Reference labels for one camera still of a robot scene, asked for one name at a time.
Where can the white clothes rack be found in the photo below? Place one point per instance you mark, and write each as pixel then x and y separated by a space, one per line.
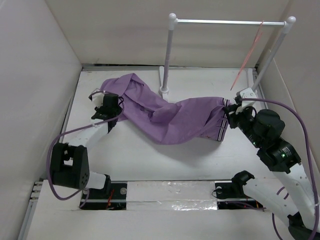
pixel 173 21

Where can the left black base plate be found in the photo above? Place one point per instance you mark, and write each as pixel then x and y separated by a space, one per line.
pixel 115 200

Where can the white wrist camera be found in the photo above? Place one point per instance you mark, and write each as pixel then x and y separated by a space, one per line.
pixel 97 96
pixel 245 98

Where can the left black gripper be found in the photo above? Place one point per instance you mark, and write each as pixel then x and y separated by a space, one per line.
pixel 98 109

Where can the purple trousers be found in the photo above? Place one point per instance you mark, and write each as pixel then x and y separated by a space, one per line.
pixel 168 123

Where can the aluminium frame rail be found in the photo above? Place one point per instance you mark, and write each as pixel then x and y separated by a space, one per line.
pixel 56 170

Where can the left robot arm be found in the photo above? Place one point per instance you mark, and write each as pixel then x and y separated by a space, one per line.
pixel 68 163

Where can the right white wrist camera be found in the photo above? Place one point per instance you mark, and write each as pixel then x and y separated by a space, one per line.
pixel 245 98

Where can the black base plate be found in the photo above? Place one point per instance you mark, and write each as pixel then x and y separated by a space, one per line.
pixel 115 200
pixel 228 199

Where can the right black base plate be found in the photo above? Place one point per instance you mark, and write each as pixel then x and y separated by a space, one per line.
pixel 228 199

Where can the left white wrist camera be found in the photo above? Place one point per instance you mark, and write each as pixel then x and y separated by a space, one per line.
pixel 97 96

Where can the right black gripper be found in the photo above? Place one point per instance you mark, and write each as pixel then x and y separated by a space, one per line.
pixel 232 114

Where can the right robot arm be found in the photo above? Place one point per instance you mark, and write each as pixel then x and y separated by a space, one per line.
pixel 263 129

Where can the pink wire hanger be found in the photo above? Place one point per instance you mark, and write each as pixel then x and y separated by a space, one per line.
pixel 247 57

